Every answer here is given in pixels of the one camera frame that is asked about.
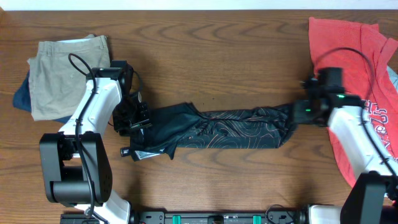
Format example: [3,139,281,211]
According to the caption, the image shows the black cycling jersey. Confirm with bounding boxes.
[121,103,297,161]

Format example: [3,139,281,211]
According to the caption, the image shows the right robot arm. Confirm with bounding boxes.
[292,93,397,223]

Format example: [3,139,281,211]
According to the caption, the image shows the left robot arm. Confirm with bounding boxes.
[39,60,151,223]

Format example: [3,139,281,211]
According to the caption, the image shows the folded khaki shorts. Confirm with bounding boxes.
[28,35,110,121]

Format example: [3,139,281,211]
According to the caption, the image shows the red printed t-shirt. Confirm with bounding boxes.
[308,17,398,189]

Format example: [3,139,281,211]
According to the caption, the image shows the folded navy blue garment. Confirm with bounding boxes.
[12,70,84,123]

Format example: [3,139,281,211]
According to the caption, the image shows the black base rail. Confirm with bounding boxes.
[60,202,343,224]

